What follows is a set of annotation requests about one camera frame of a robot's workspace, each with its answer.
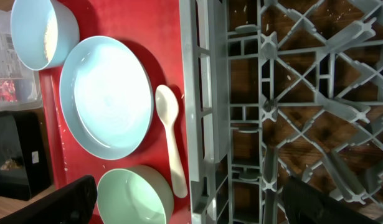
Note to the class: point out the clear plastic bin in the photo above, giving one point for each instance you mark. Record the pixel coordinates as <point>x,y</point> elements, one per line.
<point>11,68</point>

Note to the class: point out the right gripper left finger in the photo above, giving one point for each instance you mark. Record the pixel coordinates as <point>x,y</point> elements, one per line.
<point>73,203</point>

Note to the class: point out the red snack wrapper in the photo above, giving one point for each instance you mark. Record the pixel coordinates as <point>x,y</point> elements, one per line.
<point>7,91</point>

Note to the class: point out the black plastic bin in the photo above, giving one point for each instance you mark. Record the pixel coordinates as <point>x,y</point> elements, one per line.
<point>20,137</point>

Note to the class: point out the grey dishwasher rack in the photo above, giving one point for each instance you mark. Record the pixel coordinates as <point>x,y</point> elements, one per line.
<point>275,89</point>

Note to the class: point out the white plastic spoon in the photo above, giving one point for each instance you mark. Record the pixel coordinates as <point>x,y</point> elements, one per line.
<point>168,109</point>

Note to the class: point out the light blue plate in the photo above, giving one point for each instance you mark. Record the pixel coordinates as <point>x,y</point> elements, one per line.
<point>106,97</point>

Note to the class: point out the mint green bowl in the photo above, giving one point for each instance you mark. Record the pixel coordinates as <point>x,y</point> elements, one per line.
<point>134,195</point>

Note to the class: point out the light blue rice bowl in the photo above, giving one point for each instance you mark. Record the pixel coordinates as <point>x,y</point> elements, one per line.
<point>28,22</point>

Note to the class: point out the brown food scrap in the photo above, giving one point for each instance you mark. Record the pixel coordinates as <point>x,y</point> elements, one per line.
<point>11,164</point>

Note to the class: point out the white rice pile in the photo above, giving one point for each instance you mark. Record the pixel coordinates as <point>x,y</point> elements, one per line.
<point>50,38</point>

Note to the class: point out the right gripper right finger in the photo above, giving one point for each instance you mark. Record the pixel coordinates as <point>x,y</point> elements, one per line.
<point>305,205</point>

